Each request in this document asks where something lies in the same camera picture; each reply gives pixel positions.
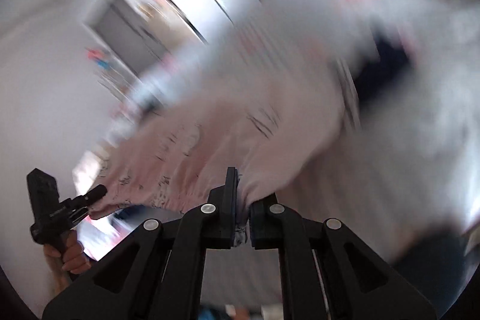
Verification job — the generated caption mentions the pink cartoon print pajama pants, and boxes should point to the pink cartoon print pajama pants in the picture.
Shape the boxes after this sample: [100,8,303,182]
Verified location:
[89,0,373,220]

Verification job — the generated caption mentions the person's left hand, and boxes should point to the person's left hand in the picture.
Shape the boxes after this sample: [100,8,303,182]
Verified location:
[43,231,91,275]

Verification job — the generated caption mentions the grey door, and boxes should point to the grey door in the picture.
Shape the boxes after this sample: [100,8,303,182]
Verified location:
[85,0,173,76]

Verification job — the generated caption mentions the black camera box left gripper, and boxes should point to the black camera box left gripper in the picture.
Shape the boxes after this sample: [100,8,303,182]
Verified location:
[26,168,59,226]

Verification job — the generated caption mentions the folded navy white-striped garment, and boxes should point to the folded navy white-striped garment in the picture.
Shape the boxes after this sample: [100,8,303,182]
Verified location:
[353,30,412,111]

